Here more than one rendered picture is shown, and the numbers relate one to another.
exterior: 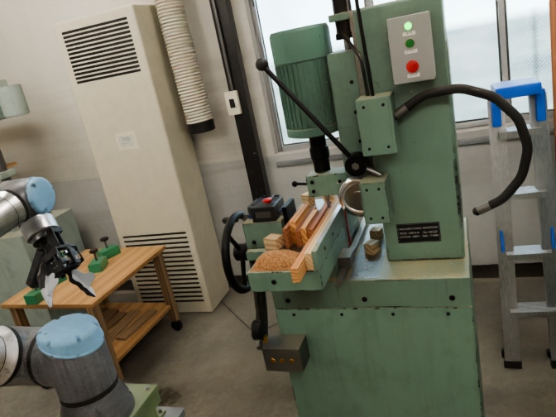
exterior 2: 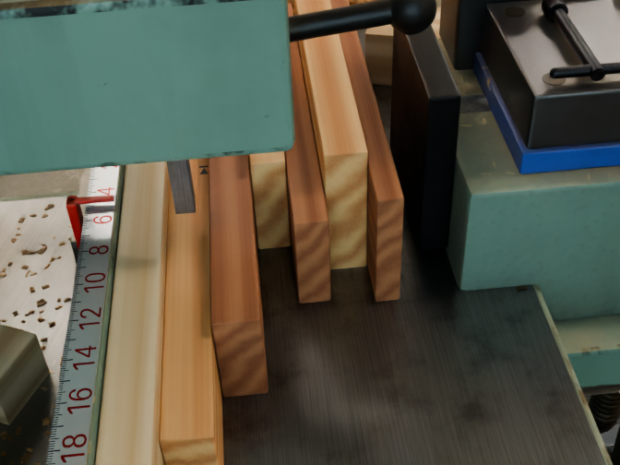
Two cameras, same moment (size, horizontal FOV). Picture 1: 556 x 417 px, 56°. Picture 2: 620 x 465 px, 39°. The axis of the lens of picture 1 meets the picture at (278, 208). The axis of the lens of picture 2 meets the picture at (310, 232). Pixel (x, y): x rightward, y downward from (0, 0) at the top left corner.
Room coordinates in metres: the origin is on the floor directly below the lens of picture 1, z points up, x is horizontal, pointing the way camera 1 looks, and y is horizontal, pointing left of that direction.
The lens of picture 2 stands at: (1.89, -0.24, 1.20)
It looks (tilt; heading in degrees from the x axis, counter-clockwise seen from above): 41 degrees down; 155
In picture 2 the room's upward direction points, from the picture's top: 3 degrees counter-clockwise
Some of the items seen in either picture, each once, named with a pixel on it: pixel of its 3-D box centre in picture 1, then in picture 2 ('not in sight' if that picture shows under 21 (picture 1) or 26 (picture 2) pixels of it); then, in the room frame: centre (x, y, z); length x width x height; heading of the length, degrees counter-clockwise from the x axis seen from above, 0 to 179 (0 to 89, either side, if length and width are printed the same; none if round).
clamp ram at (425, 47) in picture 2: (281, 216); (479, 120); (1.59, -0.01, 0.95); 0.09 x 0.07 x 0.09; 158
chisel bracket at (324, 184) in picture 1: (331, 184); (110, 58); (1.57, -0.18, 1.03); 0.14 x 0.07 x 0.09; 68
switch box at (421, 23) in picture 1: (411, 48); not in sight; (1.33, -0.41, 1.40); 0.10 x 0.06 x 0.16; 68
